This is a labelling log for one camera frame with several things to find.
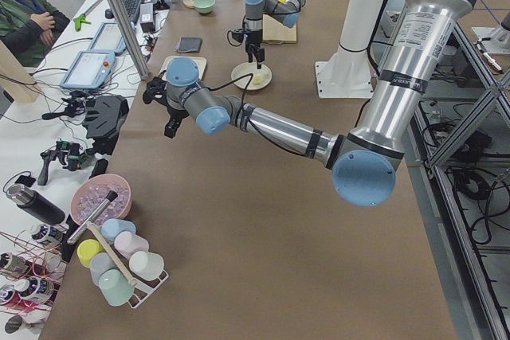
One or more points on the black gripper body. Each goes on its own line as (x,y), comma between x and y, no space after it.
(174,112)
(252,39)

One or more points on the pale white bun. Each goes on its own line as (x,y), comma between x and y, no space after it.
(257,79)

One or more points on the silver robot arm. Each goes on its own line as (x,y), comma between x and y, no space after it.
(363,163)
(287,13)

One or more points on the cream rectangular tray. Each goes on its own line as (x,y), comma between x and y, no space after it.
(186,65)

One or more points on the wooden cutting board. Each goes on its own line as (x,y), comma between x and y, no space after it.
(276,33)

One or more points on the cream round plate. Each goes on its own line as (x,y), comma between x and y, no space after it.
(242,75)

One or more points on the grey folded cloth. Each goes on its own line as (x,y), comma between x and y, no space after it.
(189,45)

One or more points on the mint green bowl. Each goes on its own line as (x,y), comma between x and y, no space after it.
(204,6)

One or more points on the blue teach pendant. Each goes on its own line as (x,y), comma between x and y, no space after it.
(108,38)
(89,70)

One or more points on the black keyboard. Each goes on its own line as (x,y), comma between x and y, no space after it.
(132,8)

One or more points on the pink bowl with ice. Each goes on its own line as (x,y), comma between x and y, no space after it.
(94,191)

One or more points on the seated person green jacket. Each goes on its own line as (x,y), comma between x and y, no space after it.
(29,29)

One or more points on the black thermos bottle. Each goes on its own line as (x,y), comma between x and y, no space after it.
(35,204)

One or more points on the white cup rack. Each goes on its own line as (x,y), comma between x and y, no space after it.
(125,281)

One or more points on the white camera pole base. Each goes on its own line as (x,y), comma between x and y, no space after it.
(347,74)

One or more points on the aluminium frame post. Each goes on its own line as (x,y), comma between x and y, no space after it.
(124,23)

